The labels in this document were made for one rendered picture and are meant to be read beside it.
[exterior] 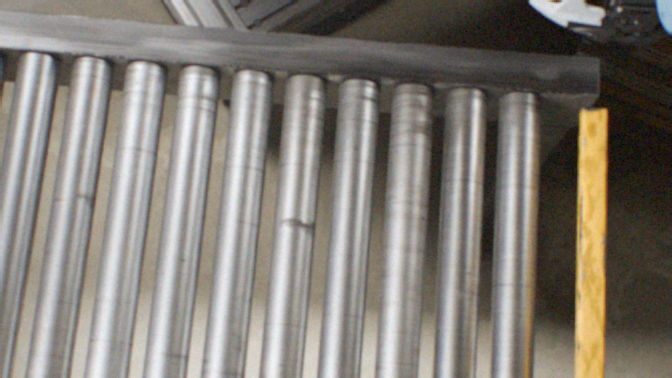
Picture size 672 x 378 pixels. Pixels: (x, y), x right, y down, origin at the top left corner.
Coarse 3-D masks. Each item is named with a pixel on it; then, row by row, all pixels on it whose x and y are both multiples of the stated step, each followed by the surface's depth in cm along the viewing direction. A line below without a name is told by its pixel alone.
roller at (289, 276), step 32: (288, 96) 125; (320, 96) 125; (288, 128) 124; (320, 128) 125; (288, 160) 123; (320, 160) 124; (288, 192) 121; (288, 224) 120; (288, 256) 119; (288, 288) 118; (288, 320) 117; (288, 352) 117
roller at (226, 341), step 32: (256, 96) 124; (256, 128) 123; (256, 160) 123; (224, 192) 122; (256, 192) 122; (224, 224) 121; (256, 224) 121; (224, 256) 119; (256, 256) 121; (224, 288) 118; (224, 320) 117; (224, 352) 116
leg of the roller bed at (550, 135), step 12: (552, 132) 139; (564, 132) 139; (552, 144) 144; (540, 156) 150; (492, 168) 169; (492, 180) 168; (492, 192) 170; (492, 204) 177; (492, 216) 185; (492, 228) 194
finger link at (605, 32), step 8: (568, 24) 131; (576, 24) 130; (584, 24) 130; (608, 24) 130; (576, 32) 131; (584, 32) 131; (592, 32) 130; (600, 32) 130; (608, 32) 130; (616, 32) 130; (600, 40) 131; (608, 40) 131; (616, 40) 131
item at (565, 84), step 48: (0, 48) 125; (48, 48) 125; (96, 48) 125; (144, 48) 125; (192, 48) 126; (240, 48) 126; (288, 48) 126; (336, 48) 126; (384, 48) 126; (432, 48) 126; (336, 96) 132; (384, 96) 131; (576, 96) 126
